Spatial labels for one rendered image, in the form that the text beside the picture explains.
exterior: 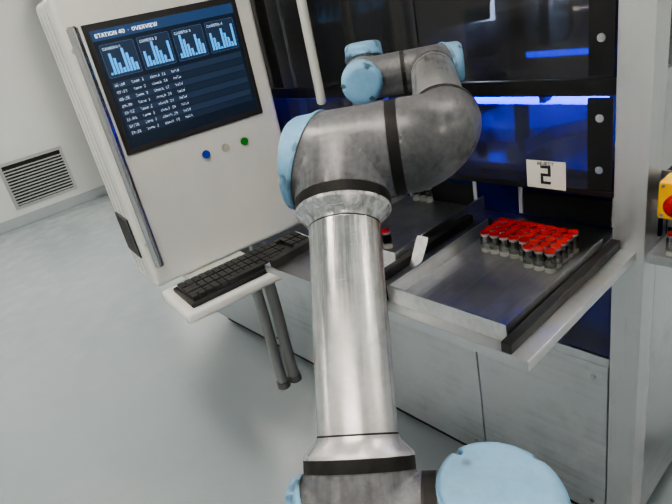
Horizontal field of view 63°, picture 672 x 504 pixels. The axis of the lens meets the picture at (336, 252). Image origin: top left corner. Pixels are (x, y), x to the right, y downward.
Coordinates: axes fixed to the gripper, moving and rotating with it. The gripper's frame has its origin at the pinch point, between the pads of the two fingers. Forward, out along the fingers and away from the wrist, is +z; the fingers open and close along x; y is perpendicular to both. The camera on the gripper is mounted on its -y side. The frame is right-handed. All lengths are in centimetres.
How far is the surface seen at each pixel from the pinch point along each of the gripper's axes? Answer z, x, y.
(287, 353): 67, 2, -60
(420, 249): 7.0, -2.6, 12.9
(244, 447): 99, -21, -69
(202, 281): 16, -29, -41
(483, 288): 10.2, -5.4, 30.0
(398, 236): 10.3, 5.7, -1.1
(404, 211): 10.2, 18.5, -10.0
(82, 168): 68, 83, -507
